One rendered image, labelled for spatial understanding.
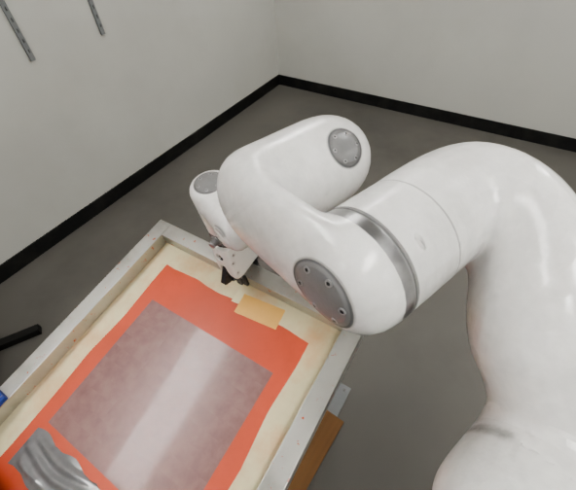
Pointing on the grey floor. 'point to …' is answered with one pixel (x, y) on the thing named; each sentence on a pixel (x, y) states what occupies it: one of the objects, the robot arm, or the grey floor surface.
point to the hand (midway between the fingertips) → (247, 270)
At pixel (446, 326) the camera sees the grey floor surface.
